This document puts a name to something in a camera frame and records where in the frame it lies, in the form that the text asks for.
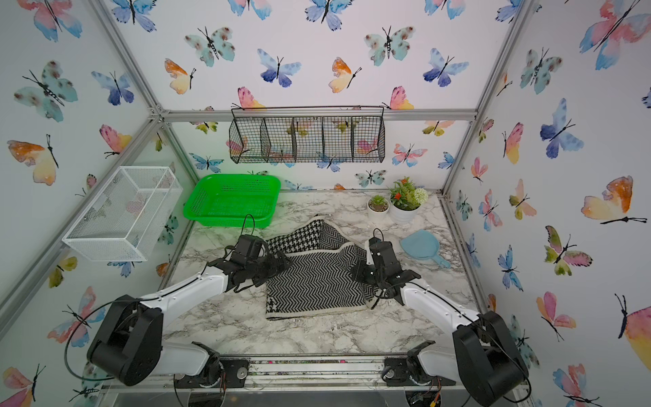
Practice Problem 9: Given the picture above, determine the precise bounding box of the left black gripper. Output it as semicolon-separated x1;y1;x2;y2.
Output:
246;250;294;285

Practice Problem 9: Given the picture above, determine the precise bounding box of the black white patterned knit scarf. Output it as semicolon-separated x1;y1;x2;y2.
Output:
265;216;376;321

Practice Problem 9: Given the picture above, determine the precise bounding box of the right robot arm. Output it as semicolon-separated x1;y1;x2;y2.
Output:
351;261;532;406

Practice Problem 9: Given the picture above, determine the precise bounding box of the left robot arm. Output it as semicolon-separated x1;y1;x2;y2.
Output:
86;253;290;388

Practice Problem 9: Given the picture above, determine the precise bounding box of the green plastic basket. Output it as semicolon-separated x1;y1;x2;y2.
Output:
183;174;281;228

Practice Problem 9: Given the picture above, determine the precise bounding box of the light blue plastic scoop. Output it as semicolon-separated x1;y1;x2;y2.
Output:
399;230;451;269

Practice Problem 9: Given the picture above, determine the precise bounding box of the small succulent in white pot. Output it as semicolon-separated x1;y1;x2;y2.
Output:
366;195;390;223

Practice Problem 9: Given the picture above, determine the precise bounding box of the flowering plant in white pot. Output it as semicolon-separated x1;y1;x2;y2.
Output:
389;177;429;224

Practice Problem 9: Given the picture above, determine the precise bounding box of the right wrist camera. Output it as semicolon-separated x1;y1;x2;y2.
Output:
366;237;401;275

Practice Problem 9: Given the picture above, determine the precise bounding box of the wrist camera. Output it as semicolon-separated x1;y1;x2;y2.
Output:
233;235;266;263
366;237;401;275

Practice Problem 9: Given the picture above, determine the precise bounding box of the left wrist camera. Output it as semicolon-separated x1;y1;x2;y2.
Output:
233;235;266;263

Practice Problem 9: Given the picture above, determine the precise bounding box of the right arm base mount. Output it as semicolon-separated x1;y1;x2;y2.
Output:
381;356;456;388

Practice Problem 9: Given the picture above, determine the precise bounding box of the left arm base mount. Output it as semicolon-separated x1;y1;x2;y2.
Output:
174;358;250;390

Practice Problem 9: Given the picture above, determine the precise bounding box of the white mesh wall basket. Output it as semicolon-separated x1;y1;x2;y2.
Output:
62;166;183;262

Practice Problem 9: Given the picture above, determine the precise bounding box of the black wire wall basket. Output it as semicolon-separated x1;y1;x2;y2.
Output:
226;105;386;164

